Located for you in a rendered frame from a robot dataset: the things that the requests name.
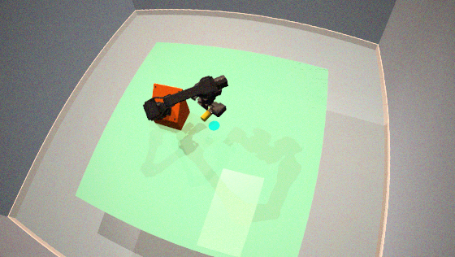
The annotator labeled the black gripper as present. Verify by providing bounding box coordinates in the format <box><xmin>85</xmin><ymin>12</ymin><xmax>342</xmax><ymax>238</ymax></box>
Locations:
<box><xmin>191</xmin><ymin>94</ymin><xmax>227</xmax><ymax>117</ymax></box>

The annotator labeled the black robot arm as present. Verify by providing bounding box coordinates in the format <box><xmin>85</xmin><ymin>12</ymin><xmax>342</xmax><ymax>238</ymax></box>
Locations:
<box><xmin>143</xmin><ymin>75</ymin><xmax>228</xmax><ymax>122</ymax></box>

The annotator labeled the yellow cylinder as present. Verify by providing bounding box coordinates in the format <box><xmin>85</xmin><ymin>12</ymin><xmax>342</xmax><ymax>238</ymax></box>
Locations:
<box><xmin>200</xmin><ymin>111</ymin><xmax>212</xmax><ymax>122</ymax></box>

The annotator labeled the cyan circle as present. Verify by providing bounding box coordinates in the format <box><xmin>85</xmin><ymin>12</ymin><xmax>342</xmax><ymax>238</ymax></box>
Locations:
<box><xmin>209</xmin><ymin>121</ymin><xmax>219</xmax><ymax>130</ymax></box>

